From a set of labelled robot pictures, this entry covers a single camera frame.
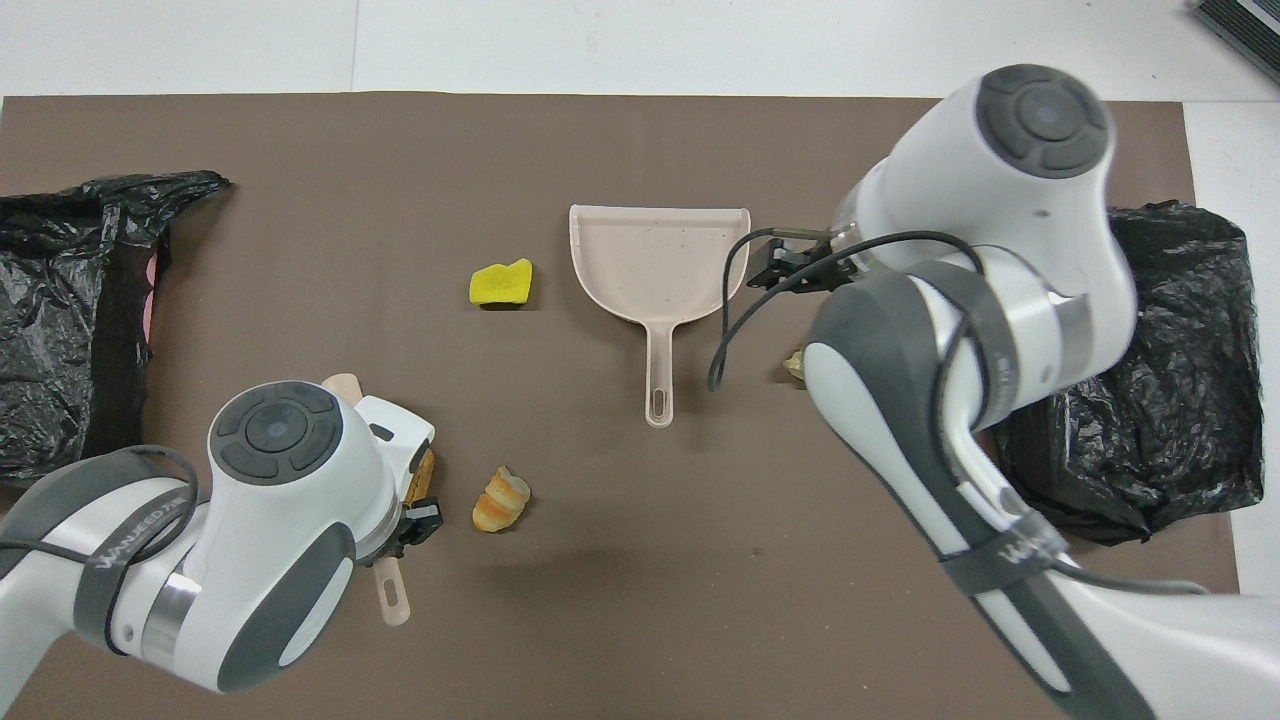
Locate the pale ridged bread piece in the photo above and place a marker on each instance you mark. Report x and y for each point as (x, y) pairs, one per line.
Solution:
(796, 364)

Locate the brown oval bread roll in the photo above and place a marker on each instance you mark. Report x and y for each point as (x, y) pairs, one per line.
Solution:
(424, 475)

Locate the yellow green scouring sponge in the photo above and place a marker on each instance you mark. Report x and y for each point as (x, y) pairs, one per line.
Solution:
(500, 284)

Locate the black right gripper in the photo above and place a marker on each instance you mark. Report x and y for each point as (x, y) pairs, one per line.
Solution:
(780, 265)

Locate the black bag lined pink bin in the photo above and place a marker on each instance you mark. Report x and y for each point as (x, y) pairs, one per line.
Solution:
(50, 300)

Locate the dark ribbed panel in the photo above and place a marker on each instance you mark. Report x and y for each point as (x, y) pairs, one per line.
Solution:
(1245, 25)

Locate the beige hand brush black bristles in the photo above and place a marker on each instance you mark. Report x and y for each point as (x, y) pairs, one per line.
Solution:
(392, 595)

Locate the golden croissant bread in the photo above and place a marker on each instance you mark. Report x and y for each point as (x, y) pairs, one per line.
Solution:
(502, 500)

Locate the brown table mat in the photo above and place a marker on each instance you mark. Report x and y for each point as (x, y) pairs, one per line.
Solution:
(400, 150)

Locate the beige plastic dustpan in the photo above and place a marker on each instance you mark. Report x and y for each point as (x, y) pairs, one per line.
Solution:
(655, 260)

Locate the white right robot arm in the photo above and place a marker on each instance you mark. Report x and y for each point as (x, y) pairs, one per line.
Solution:
(1000, 250)

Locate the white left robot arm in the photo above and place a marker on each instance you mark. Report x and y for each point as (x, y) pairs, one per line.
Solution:
(270, 520)

